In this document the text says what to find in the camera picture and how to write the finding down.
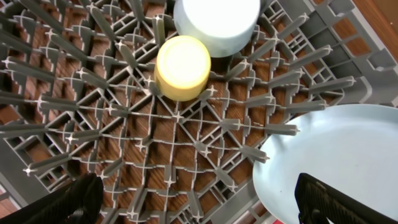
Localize yellow plastic cup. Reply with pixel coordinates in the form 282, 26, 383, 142
154, 35, 211, 101

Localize large light blue plate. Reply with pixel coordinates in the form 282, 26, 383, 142
253, 104, 397, 223

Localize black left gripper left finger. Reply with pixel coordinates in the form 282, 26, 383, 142
1, 173, 104, 224

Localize small light blue bowl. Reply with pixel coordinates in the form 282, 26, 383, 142
174, 0, 261, 58

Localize grey plastic dishwasher rack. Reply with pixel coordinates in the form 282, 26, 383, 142
1, 0, 397, 223

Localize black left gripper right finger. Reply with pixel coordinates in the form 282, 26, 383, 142
294, 173, 397, 224

